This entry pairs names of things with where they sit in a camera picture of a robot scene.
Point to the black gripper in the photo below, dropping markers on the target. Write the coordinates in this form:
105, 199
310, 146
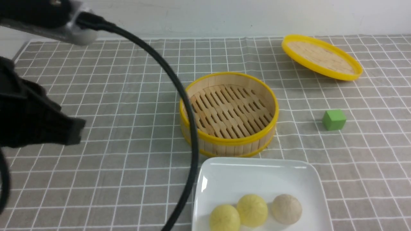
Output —
28, 116

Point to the yellow steamed bun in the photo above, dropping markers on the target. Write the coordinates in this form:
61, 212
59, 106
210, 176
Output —
253, 210
224, 218

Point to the white steamed bun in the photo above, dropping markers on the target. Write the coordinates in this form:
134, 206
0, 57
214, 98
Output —
286, 209

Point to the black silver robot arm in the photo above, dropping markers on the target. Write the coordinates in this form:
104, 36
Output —
54, 19

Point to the white square plate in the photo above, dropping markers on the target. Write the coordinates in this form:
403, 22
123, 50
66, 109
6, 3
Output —
224, 180

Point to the bamboo steamer basket yellow rim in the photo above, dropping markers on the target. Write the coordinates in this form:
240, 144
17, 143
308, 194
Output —
235, 114

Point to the bamboo steamer lid yellow rim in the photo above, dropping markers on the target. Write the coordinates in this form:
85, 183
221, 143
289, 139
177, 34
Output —
322, 57

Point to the green cube block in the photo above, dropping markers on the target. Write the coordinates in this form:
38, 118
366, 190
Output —
334, 119

